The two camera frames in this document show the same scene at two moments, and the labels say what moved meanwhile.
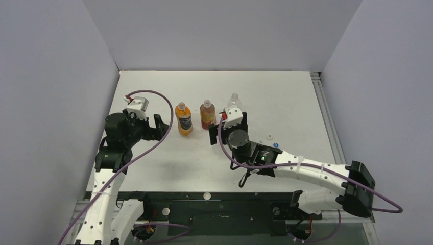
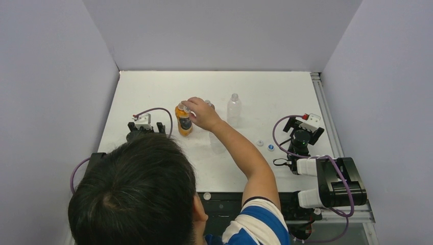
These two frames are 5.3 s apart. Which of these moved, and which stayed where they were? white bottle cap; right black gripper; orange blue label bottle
Moved: right black gripper
Stayed: orange blue label bottle; white bottle cap
